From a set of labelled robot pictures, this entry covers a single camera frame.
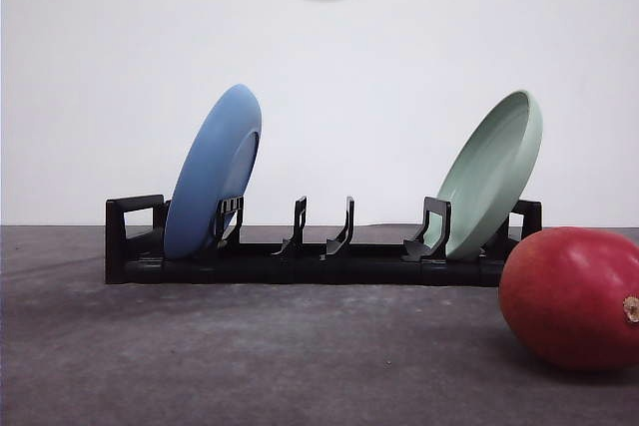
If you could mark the black plate rack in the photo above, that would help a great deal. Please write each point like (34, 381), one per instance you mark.
(136, 230)

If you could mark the blue plate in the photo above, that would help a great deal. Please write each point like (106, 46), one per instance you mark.
(218, 167)

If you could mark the red pomegranate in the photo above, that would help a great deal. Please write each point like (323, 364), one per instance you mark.
(569, 296)

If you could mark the green plate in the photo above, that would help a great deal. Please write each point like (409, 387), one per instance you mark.
(485, 175)

